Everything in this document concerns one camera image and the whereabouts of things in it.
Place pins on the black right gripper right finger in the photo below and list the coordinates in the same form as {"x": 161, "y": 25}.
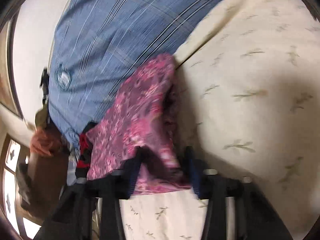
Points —
{"x": 235, "y": 209}

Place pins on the olive green cloth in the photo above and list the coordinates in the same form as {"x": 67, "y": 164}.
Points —
{"x": 42, "y": 118}

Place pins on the orange crumpled cloth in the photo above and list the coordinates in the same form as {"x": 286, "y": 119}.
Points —
{"x": 46, "y": 142}

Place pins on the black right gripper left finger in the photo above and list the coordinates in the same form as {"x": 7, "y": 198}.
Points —
{"x": 73, "y": 216}

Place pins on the cream leaf-print pillow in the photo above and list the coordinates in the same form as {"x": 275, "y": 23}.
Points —
{"x": 248, "y": 77}

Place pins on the red black garment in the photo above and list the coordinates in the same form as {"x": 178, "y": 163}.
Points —
{"x": 86, "y": 148}

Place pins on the purple floral cloth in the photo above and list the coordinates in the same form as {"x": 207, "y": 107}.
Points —
{"x": 143, "y": 115}

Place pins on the brown wooden furniture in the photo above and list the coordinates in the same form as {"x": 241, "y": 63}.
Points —
{"x": 40, "y": 182}

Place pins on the blue plaid blanket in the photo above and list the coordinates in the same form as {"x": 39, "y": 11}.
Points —
{"x": 98, "y": 44}

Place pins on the black device on blanket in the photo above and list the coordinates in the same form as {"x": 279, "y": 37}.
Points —
{"x": 44, "y": 84}

